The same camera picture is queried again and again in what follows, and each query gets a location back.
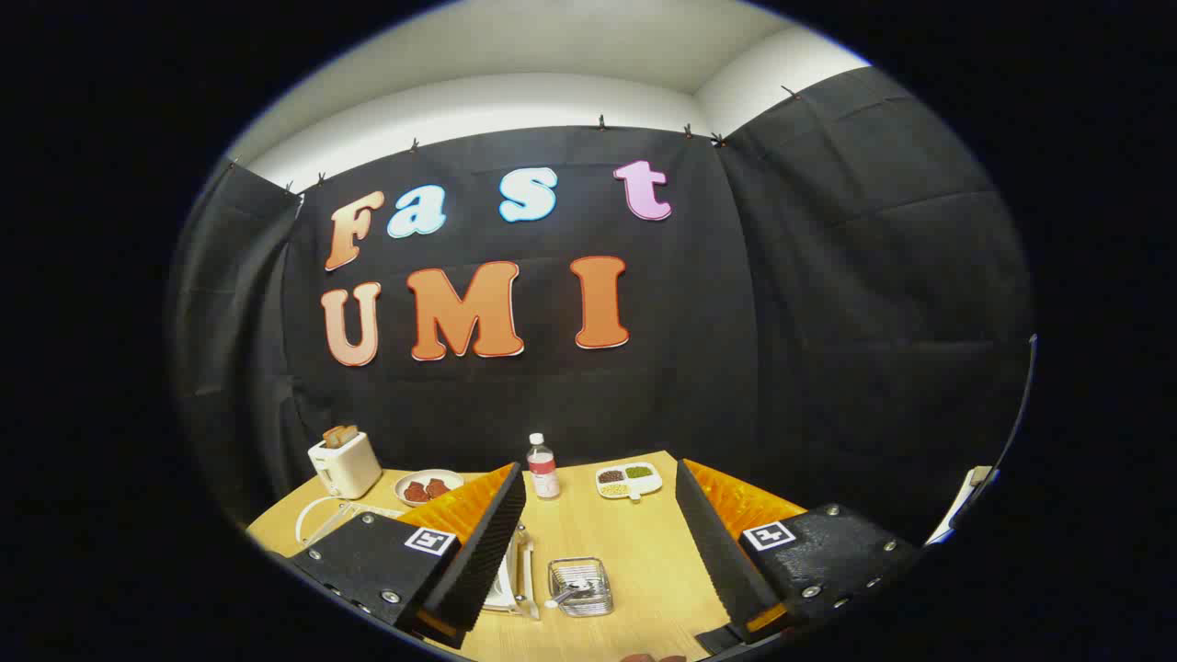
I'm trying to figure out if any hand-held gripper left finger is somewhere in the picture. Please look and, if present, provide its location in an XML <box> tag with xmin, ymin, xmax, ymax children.
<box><xmin>287</xmin><ymin>462</ymin><xmax>527</xmax><ymax>650</ymax></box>

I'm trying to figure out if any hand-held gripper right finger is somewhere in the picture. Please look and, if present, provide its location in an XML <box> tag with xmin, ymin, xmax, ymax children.
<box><xmin>675</xmin><ymin>458</ymin><xmax>922</xmax><ymax>656</ymax></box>

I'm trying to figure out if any white wire dish rack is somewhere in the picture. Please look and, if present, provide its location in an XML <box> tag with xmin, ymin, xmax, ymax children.
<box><xmin>294</xmin><ymin>495</ymin><xmax>543</xmax><ymax>622</ymax></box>

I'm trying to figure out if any white spoon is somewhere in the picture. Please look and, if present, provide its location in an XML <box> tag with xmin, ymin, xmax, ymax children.
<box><xmin>544</xmin><ymin>577</ymin><xmax>599</xmax><ymax>610</ymax></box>

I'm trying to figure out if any metal wire basket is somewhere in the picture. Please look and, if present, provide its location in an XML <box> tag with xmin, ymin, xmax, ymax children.
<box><xmin>547</xmin><ymin>557</ymin><xmax>614</xmax><ymax>618</ymax></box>

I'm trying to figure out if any small beige plate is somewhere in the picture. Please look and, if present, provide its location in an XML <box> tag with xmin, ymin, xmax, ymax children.
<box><xmin>394</xmin><ymin>469</ymin><xmax>465</xmax><ymax>508</ymax></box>

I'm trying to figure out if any white divided condiment dish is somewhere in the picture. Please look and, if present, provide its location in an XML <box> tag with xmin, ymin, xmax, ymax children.
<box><xmin>595</xmin><ymin>462</ymin><xmax>663</xmax><ymax>503</ymax></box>

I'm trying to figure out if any clear bottle with red label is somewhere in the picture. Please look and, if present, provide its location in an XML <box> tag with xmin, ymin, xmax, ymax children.
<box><xmin>526</xmin><ymin>433</ymin><xmax>561</xmax><ymax>500</ymax></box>

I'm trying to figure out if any white toaster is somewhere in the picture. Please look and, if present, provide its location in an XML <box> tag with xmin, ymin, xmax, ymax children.
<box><xmin>307</xmin><ymin>430</ymin><xmax>383</xmax><ymax>500</ymax></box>

